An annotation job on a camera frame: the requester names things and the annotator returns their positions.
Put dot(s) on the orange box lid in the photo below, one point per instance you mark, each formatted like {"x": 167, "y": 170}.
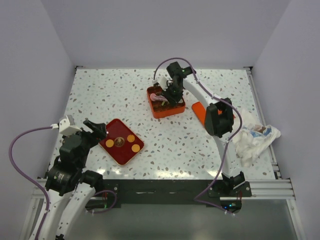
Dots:
{"x": 200, "y": 113}

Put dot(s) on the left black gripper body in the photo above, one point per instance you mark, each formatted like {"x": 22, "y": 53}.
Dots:
{"x": 89, "y": 139}

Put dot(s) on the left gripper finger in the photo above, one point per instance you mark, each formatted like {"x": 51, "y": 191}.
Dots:
{"x": 101, "y": 131}
{"x": 90, "y": 124}

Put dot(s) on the orange compartment cookie box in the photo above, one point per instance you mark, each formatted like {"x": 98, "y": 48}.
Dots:
{"x": 162, "y": 111}

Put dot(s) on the orange cookie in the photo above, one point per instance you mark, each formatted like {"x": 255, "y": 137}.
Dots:
{"x": 135, "y": 148}
{"x": 131, "y": 138}
{"x": 109, "y": 143}

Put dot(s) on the white crumpled plastic bag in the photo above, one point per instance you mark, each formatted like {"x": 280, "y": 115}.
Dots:
{"x": 253, "y": 138}

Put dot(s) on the red cookie tray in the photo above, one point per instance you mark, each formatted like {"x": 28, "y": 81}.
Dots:
{"x": 121, "y": 151}

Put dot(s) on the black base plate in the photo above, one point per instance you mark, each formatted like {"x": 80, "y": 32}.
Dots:
{"x": 177, "y": 192}

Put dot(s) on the pink cookie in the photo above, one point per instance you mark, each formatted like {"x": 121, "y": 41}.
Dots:
{"x": 153, "y": 97}

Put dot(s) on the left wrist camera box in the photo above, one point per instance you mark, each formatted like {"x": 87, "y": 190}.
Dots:
{"x": 67, "y": 126}

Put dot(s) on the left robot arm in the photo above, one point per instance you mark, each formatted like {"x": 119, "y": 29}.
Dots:
{"x": 68, "y": 187}

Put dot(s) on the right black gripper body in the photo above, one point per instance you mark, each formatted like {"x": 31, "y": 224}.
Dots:
{"x": 174, "y": 92}

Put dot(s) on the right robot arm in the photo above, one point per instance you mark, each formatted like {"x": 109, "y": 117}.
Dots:
{"x": 186, "y": 79}

